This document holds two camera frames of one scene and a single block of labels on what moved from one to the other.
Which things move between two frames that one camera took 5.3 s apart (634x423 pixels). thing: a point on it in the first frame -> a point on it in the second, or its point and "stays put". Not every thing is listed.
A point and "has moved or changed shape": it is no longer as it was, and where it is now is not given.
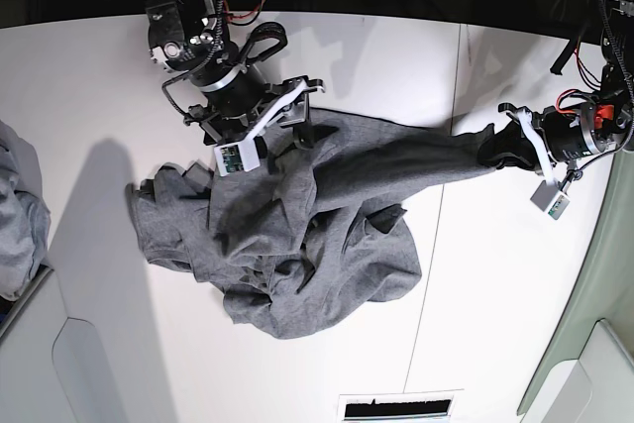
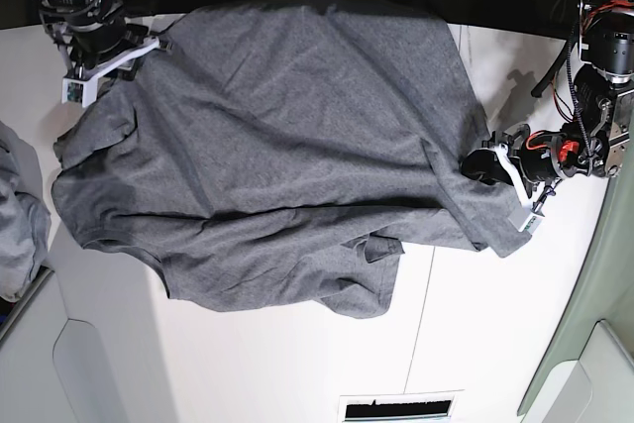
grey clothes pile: (25, 216) stays put
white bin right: (587, 372) stays put
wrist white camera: (237, 158) -> (85, 91)
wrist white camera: (550, 199) -> (524, 219)
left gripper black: (234, 106) -> (90, 43)
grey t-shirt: (277, 240) has moved or changed shape
